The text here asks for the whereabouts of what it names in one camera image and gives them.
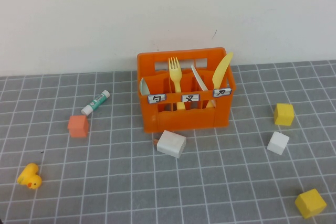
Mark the yellow plastic knife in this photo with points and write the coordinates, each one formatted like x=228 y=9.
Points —
x=220 y=73

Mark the white power adapter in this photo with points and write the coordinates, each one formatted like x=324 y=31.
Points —
x=172 y=144

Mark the yellow plastic fork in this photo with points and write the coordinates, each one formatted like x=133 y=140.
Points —
x=175 y=77

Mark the green white glue stick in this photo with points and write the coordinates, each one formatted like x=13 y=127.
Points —
x=95 y=102

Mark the orange plastic cutlery crate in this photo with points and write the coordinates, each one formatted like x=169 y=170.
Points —
x=183 y=121

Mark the pale green plastic spoon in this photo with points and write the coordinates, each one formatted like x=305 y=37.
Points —
x=144 y=87

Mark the white foam cube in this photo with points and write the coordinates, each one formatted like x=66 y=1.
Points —
x=277 y=142

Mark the yellow foam cube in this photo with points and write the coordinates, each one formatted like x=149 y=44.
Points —
x=284 y=115
x=310 y=203

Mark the yellow rubber duck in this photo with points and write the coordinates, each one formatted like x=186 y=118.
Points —
x=30 y=178

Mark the grey white-grid tablecloth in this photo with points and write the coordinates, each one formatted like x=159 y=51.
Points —
x=157 y=182

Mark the orange foam cube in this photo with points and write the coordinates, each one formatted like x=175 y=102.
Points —
x=78 y=127

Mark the white plastic knife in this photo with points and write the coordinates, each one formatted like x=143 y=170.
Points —
x=200 y=79

